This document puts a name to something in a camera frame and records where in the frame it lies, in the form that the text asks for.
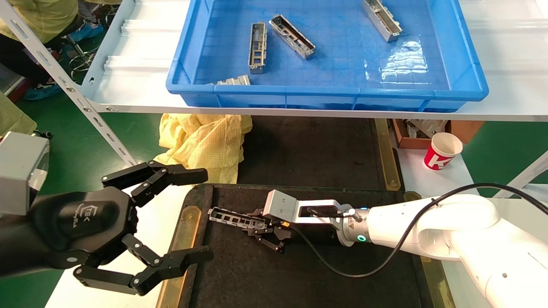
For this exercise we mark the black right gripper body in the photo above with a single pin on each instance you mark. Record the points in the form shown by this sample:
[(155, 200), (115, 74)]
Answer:
[(317, 234)]

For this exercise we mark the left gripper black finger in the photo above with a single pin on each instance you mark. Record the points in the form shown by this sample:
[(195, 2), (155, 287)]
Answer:
[(175, 261), (162, 175)]

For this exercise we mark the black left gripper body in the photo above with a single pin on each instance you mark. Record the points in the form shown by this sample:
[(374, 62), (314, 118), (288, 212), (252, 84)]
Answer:
[(77, 222)]

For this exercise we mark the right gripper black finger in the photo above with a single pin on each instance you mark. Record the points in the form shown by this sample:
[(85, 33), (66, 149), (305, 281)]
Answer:
[(269, 239), (259, 213)]

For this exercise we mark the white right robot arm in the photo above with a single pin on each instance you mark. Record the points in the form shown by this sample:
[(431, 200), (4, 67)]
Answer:
[(462, 222)]

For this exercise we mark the crumpled yellow garment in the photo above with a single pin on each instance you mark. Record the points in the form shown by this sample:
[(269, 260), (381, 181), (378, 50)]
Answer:
[(201, 141)]

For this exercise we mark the white metal shelf board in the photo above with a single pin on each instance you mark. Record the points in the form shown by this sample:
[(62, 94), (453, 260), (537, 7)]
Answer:
[(141, 77)]

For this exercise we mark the person in yellow coat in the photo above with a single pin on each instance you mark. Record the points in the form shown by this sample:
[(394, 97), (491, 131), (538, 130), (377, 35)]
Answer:
[(43, 17), (13, 117)]

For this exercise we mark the blue shoe cover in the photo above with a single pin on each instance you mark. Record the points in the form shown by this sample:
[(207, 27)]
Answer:
[(85, 32), (40, 92)]

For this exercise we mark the chrome office chair base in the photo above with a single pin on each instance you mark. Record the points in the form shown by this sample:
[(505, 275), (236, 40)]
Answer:
[(81, 53)]

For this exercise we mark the red white paper cup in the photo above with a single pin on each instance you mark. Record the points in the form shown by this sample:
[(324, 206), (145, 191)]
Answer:
[(442, 156)]

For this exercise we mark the blue plastic bin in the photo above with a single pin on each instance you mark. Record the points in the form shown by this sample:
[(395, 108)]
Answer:
[(342, 72)]

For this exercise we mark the brown cardboard box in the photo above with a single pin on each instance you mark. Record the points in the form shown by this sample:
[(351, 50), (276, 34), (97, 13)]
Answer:
[(466, 128)]

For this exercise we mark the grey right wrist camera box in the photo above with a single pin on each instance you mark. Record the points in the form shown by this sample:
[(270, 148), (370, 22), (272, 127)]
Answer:
[(280, 205)]

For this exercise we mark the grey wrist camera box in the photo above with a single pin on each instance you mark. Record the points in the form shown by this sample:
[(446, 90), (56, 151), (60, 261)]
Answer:
[(280, 205), (19, 171)]

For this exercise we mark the silver camera mount bracket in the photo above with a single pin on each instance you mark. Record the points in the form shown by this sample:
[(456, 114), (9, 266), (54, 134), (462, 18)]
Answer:
[(325, 202)]

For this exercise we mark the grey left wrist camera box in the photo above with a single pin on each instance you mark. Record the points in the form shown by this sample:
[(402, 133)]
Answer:
[(19, 171)]

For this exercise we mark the dark grey metal bracket part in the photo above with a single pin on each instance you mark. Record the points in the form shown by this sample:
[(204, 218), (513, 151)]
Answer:
[(257, 64)]

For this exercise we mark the white perforated shelf post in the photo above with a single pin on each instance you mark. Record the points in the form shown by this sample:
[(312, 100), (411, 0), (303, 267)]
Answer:
[(526, 173), (55, 72)]

